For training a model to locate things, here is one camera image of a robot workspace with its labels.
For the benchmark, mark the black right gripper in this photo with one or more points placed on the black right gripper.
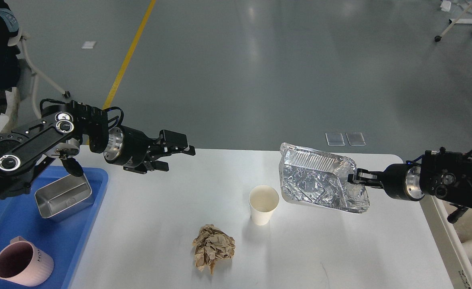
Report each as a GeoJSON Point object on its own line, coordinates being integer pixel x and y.
{"type": "Point", "coordinates": [399, 181]}

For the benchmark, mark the brown paper ball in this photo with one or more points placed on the brown paper ball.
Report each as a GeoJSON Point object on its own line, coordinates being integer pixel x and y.
{"type": "Point", "coordinates": [212, 245]}

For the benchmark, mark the clear floor plate right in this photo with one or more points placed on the clear floor plate right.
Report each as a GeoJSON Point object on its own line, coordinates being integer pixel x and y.
{"type": "Point", "coordinates": [355, 138]}

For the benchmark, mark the pink ribbed mug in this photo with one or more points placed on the pink ribbed mug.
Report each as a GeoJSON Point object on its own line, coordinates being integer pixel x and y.
{"type": "Point", "coordinates": [21, 262]}

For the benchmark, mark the clear floor plate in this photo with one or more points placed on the clear floor plate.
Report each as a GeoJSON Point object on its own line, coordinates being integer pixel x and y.
{"type": "Point", "coordinates": [335, 139]}
{"type": "Point", "coordinates": [355, 138]}

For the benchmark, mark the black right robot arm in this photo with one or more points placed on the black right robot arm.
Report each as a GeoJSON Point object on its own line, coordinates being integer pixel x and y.
{"type": "Point", "coordinates": [443, 174]}

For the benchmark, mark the stainless steel rectangular tray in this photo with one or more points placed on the stainless steel rectangular tray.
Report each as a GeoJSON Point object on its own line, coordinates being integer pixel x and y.
{"type": "Point", "coordinates": [64, 197]}

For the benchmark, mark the blue plastic bin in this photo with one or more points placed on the blue plastic bin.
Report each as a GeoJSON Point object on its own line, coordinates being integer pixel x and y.
{"type": "Point", "coordinates": [64, 241]}

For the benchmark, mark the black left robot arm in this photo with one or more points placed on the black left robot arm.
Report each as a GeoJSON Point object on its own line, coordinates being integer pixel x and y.
{"type": "Point", "coordinates": [26, 151]}

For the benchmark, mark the white plastic bin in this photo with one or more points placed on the white plastic bin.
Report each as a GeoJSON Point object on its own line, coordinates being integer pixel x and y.
{"type": "Point", "coordinates": [448, 238]}

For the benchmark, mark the clear floor plate left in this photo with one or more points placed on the clear floor plate left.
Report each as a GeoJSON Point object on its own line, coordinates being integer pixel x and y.
{"type": "Point", "coordinates": [335, 139]}

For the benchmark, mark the aluminium foil tray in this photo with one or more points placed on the aluminium foil tray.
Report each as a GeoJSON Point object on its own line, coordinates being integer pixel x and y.
{"type": "Point", "coordinates": [316, 178]}

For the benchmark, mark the white office chair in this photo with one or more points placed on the white office chair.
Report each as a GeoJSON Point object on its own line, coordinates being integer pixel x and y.
{"type": "Point", "coordinates": [32, 74]}

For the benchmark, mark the white paper scrap on floor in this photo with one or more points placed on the white paper scrap on floor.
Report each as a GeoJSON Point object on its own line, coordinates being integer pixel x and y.
{"type": "Point", "coordinates": [88, 45]}

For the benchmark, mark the white paper cup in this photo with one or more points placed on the white paper cup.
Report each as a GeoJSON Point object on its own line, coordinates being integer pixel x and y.
{"type": "Point", "coordinates": [263, 200]}

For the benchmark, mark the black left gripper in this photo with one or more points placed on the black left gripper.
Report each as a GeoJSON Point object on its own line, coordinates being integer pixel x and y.
{"type": "Point", "coordinates": [131, 149]}

